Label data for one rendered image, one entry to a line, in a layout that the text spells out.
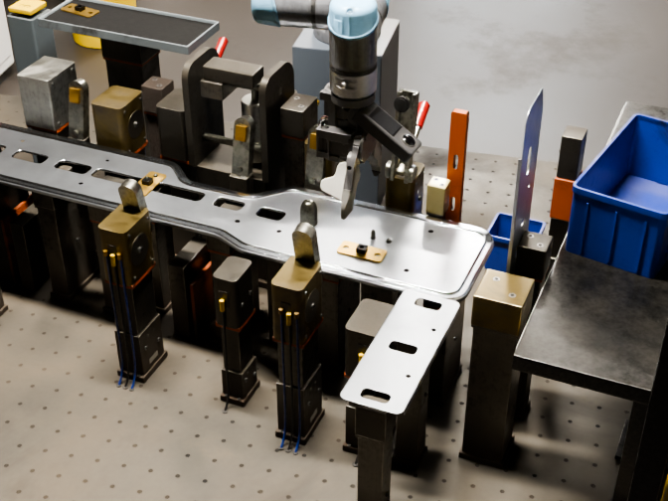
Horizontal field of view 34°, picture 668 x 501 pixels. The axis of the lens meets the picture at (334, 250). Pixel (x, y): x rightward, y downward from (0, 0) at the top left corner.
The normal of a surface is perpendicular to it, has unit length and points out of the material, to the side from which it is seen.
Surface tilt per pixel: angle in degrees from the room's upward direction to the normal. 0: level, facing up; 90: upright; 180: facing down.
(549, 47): 0
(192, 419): 0
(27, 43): 90
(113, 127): 90
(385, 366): 0
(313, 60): 90
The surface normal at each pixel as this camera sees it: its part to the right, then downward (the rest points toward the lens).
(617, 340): 0.00, -0.82
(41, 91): -0.39, 0.53
